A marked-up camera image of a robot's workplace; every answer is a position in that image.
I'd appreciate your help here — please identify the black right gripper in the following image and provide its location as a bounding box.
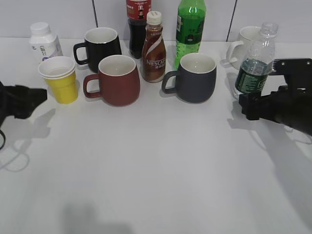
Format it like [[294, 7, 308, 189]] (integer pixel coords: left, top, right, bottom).
[[238, 58, 312, 135]]

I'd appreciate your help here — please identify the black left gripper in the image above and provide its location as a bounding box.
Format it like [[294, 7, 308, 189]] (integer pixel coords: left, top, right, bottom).
[[0, 82, 47, 126]]

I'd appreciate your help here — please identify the clear water bottle green label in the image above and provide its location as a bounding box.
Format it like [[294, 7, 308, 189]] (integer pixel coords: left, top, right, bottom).
[[233, 22, 278, 100]]

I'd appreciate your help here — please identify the yellow paper cup stack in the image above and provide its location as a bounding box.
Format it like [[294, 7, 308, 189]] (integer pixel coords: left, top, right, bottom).
[[38, 56, 78, 104]]

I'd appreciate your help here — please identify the white ceramic mug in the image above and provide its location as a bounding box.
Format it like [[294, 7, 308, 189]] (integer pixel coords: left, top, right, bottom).
[[220, 26, 261, 70]]

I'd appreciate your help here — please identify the white milk bottle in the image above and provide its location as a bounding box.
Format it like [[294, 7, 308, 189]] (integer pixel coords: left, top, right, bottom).
[[29, 22, 63, 64]]

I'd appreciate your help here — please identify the dark grey ceramic mug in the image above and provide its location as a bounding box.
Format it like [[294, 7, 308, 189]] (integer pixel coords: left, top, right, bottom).
[[161, 53, 217, 103]]

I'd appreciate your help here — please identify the black ceramic mug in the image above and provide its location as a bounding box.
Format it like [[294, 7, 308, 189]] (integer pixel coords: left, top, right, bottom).
[[73, 27, 122, 73]]

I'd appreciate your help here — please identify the red-brown ceramic mug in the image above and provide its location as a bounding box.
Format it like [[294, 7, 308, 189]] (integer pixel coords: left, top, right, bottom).
[[83, 55, 140, 106]]

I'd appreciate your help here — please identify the green soda bottle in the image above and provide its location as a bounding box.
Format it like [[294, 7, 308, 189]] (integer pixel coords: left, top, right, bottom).
[[175, 0, 206, 68]]

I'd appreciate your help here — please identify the brown Nescafe coffee bottle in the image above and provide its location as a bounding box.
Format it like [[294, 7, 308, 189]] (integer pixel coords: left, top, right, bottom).
[[142, 11, 166, 83]]

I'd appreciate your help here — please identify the dark cola bottle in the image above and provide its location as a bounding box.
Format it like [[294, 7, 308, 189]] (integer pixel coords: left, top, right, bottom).
[[126, 0, 152, 59]]

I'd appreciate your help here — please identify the black cable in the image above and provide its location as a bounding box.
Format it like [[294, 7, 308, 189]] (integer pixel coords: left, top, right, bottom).
[[0, 129, 7, 151]]

